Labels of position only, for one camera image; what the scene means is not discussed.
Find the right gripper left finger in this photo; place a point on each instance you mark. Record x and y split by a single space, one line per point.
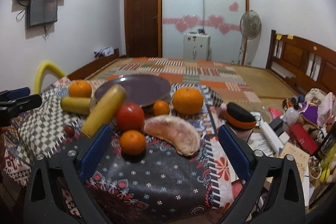
74 162

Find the black orange cap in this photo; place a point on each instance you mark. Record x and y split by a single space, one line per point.
239 118

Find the frosted sliding wardrobe doors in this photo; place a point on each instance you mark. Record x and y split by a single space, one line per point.
219 19

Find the small wall monitor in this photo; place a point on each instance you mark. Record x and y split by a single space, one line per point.
40 12

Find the long yellow sugarcane piece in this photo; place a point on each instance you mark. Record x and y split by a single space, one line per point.
105 110

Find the red box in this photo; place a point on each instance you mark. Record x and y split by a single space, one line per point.
303 139

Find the dark glass bottle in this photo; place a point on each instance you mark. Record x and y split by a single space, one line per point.
327 144

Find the small tangerine front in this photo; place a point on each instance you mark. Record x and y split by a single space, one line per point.
132 142

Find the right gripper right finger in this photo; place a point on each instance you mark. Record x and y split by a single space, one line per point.
285 200

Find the wooden bed footboard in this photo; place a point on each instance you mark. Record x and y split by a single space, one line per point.
94 66

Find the white standing fan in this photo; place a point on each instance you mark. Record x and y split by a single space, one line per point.
250 28

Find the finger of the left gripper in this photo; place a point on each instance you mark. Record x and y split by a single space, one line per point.
9 95
12 109

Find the yellow foam tube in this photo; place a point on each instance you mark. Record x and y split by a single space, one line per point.
46 67

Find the wooden bed headboard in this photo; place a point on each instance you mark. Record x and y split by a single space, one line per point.
301 63

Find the striped patchwork bed mat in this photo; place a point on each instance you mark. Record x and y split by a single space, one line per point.
221 77

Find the pink plastic bag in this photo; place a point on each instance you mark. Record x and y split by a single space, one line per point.
326 111

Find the brown wooden door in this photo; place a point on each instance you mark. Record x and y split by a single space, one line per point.
141 28

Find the clothes pile on footboard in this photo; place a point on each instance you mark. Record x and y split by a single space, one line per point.
103 52

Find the patchwork patterned tablecloth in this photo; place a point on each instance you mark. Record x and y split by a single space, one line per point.
163 184

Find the large orange with sticker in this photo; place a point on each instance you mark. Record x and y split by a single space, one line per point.
187 101

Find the small tangerine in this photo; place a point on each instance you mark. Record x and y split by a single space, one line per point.
132 142
161 108

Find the white box appliance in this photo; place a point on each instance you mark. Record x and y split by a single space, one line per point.
196 46

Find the short yellow sugarcane piece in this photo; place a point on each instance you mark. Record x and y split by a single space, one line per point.
76 105

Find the pink pomelo segment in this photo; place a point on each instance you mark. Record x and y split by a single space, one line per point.
179 133

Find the white plastic bottle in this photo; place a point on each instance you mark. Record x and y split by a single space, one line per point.
291 116

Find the purple plush toy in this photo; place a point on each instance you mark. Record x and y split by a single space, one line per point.
309 110

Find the purple ceramic plate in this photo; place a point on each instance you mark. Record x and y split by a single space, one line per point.
143 90

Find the dark red jujube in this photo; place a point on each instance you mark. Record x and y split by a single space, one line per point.
69 131

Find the red tomato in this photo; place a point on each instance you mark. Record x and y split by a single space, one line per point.
130 116

